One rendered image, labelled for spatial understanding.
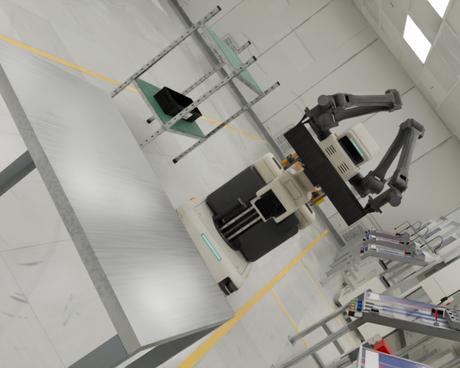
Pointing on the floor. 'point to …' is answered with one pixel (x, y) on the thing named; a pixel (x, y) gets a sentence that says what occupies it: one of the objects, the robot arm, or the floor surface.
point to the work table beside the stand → (106, 210)
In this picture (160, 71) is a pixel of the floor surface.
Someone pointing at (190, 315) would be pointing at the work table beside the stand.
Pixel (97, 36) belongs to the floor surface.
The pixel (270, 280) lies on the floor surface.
